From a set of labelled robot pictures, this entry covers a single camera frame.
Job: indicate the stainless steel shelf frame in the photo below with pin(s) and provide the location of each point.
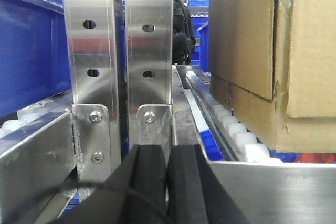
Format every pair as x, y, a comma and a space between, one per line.
126, 93

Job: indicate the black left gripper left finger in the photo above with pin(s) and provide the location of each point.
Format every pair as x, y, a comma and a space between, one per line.
134, 193

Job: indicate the white roller track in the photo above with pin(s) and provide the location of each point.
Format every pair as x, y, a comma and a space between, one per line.
237, 137

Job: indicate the blue plastic bins background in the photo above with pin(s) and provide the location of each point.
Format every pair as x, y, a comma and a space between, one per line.
199, 15

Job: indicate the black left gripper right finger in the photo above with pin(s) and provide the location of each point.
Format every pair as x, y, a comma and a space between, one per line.
195, 194

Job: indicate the person in black clothes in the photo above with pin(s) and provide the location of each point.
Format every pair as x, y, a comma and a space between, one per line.
183, 34

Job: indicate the blue plastic bin left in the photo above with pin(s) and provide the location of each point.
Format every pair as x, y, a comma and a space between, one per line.
34, 53

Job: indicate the brown cardboard carton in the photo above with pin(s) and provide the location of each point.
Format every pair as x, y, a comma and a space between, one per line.
273, 63

